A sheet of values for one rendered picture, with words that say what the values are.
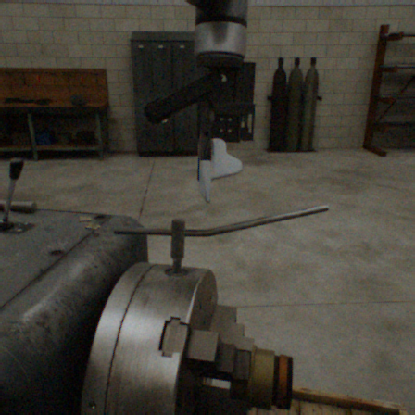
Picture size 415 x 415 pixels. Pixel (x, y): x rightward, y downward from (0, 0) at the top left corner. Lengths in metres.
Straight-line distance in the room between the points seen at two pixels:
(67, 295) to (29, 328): 0.08
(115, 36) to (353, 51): 4.08
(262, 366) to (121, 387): 0.21
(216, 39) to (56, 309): 0.42
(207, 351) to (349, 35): 7.31
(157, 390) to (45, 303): 0.19
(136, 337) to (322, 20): 7.18
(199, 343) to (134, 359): 0.09
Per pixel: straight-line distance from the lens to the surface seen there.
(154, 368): 0.55
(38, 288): 0.60
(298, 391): 0.93
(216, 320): 0.75
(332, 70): 7.59
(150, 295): 0.59
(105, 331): 0.58
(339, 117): 7.73
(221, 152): 0.55
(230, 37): 0.58
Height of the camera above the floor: 1.55
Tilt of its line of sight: 19 degrees down
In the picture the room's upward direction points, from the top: straight up
